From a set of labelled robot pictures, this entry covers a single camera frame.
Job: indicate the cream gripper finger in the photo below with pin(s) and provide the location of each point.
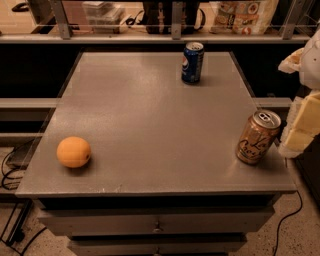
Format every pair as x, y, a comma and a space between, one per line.
292, 63
303, 124

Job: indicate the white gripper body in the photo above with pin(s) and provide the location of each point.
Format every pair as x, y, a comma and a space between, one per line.
312, 63

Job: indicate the orange LaCroix soda can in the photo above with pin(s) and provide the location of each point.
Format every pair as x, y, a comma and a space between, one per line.
259, 133

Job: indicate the blue Pepsi can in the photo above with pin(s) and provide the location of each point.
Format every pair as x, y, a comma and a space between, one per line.
192, 62

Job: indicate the colourful snack bag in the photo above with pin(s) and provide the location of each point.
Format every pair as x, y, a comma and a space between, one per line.
243, 17

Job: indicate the grey drawer cabinet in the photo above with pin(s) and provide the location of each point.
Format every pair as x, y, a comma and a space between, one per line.
156, 142

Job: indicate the black bag on shelf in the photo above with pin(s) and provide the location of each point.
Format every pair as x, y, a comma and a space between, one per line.
157, 17

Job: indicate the clear plastic container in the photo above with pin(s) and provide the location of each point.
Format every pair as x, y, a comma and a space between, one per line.
104, 17

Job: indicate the orange fruit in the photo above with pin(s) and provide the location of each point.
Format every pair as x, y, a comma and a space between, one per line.
73, 152

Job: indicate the lower grey drawer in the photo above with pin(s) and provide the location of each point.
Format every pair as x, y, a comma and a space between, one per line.
159, 245

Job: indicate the grey drawer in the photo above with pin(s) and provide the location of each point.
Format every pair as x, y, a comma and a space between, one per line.
154, 221
159, 245

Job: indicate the upper grey drawer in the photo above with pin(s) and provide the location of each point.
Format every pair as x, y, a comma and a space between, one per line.
154, 221

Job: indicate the grey metal shelf rail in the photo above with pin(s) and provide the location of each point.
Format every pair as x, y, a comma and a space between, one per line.
64, 21

